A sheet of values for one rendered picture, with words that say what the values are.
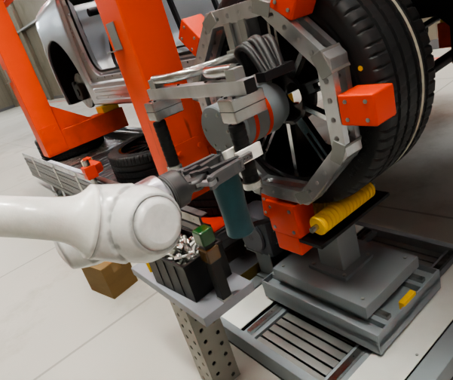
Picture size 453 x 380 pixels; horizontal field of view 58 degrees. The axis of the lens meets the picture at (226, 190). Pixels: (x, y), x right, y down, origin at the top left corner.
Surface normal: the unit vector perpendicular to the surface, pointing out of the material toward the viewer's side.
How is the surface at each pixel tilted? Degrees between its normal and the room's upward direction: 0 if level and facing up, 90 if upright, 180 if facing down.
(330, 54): 45
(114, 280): 90
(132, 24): 90
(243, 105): 90
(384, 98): 90
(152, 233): 79
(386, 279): 0
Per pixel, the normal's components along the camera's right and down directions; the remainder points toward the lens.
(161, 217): 0.63, -0.05
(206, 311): -0.27, -0.89
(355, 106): -0.75, 0.44
